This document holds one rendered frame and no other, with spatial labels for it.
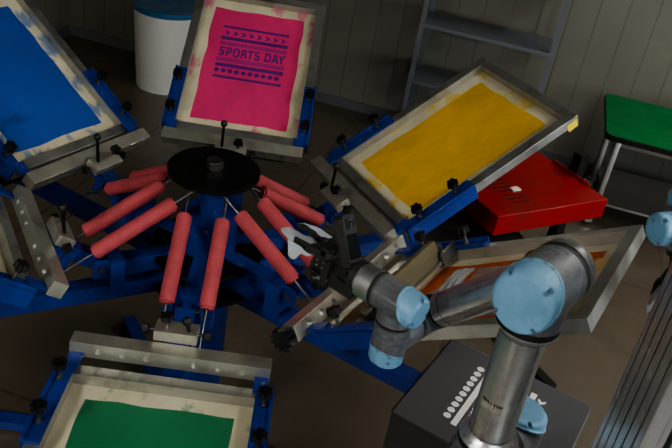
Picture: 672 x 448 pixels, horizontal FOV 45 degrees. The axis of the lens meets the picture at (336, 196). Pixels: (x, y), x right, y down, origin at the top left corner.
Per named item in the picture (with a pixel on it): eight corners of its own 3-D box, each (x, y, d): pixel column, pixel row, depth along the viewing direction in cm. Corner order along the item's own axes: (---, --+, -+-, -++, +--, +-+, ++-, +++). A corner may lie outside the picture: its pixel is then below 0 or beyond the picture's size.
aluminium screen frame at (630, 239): (646, 236, 231) (643, 224, 231) (591, 333, 186) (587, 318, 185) (411, 262, 278) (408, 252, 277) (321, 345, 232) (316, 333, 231)
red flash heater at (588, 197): (531, 170, 386) (538, 148, 380) (600, 220, 352) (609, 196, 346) (427, 183, 356) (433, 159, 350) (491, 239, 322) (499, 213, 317)
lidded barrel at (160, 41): (206, 80, 682) (213, 3, 650) (184, 103, 634) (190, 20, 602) (145, 66, 687) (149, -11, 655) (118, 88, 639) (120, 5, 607)
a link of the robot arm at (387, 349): (419, 355, 173) (430, 314, 168) (387, 378, 165) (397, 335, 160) (390, 336, 177) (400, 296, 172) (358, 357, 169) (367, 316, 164)
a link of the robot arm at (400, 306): (404, 340, 159) (413, 305, 155) (362, 312, 165) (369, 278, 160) (427, 325, 164) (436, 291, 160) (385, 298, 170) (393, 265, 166)
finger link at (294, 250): (269, 251, 175) (305, 268, 172) (275, 227, 173) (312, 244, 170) (277, 247, 178) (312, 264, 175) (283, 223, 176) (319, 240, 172)
